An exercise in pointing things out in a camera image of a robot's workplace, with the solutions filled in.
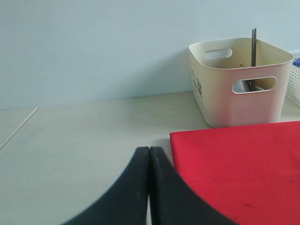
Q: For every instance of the white perforated plastic basket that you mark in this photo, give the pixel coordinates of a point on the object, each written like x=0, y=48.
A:
x=293, y=88

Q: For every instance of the pale green ceramic bowl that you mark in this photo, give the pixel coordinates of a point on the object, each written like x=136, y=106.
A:
x=243, y=86

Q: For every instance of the brown chopstick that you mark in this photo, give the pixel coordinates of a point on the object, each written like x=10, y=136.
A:
x=253, y=56
x=255, y=51

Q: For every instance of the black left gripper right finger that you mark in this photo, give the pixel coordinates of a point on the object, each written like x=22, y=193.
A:
x=172, y=201

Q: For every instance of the red table cloth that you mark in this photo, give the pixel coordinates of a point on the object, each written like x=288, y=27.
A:
x=251, y=174

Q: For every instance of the blue silver milk carton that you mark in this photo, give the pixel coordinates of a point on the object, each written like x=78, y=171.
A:
x=296, y=61

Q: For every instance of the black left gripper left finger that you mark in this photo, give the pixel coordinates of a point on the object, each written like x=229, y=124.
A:
x=125, y=202

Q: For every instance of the cream plastic storage bin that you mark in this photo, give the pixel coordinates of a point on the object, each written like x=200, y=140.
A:
x=217, y=65

